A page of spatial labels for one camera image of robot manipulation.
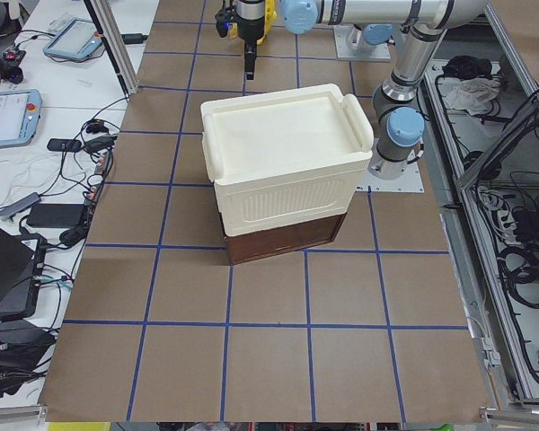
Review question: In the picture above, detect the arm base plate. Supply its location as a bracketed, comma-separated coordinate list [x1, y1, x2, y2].
[356, 163, 425, 193]
[334, 23, 393, 62]

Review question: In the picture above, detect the black power adapter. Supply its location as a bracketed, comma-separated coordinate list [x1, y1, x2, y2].
[27, 203, 84, 228]

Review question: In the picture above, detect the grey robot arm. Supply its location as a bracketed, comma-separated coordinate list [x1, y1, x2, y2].
[280, 0, 487, 180]

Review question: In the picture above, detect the black laptop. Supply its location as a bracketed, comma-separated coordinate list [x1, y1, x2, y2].
[0, 228, 46, 321]

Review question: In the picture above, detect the aluminium frame post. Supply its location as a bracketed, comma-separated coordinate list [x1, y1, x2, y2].
[84, 0, 139, 98]

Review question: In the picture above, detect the blue teach pendant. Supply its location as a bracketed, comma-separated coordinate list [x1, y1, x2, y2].
[42, 18, 102, 62]
[0, 89, 42, 149]

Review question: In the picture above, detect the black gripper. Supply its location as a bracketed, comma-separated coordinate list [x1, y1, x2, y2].
[215, 0, 275, 80]

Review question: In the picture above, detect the white crumpled cloth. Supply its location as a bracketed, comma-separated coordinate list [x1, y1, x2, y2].
[444, 78, 501, 115]

